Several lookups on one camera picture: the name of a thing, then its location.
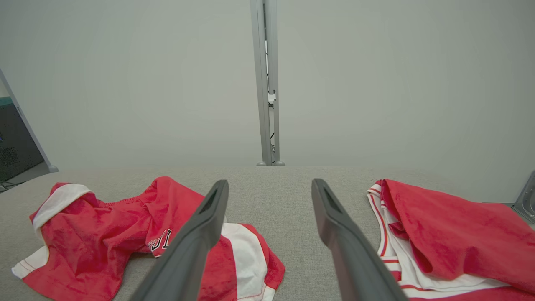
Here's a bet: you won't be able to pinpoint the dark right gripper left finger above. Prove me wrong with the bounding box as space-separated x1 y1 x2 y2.
130 180 229 301

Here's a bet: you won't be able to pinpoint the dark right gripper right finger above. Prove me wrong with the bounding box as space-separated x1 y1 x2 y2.
311 179 408 301

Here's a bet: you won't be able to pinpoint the red shorts with white stripes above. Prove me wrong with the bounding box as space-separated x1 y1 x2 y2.
12 176 286 301

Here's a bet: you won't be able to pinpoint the red jersey with number 23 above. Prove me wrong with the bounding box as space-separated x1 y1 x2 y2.
367 179 535 301

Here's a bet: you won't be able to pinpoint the grey slanted partition leg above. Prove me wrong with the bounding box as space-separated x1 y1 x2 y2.
0 69 59 173

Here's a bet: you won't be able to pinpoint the dark background cabinet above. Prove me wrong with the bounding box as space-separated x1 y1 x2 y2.
0 97 45 183

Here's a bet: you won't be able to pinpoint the grey metal partition post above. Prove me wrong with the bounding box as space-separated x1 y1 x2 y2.
250 0 280 166

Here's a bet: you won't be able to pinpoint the grey metal bracket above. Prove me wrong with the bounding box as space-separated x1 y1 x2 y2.
513 171 535 224

